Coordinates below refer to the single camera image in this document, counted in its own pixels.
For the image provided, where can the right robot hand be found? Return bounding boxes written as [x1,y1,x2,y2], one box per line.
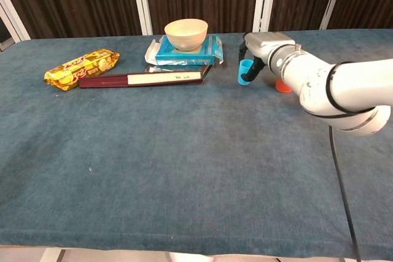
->
[238,31,297,82]

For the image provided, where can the light blue plastic cup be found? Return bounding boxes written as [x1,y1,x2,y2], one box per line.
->
[238,58,256,86]

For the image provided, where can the orange plastic cup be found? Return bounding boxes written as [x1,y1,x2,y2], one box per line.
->
[274,75,293,94]

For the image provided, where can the cream bowl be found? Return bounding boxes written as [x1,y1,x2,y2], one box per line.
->
[163,18,209,52]

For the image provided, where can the open blue carton box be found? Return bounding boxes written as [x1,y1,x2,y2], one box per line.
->
[144,34,225,67]

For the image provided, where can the maroon chopstick box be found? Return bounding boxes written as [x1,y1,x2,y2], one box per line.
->
[78,71,206,89]

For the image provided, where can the blue table cloth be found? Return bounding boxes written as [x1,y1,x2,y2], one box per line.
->
[0,28,393,261]

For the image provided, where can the yellow snack packet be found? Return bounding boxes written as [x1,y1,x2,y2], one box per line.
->
[44,48,121,92]

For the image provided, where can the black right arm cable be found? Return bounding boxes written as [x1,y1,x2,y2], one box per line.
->
[325,61,363,262]

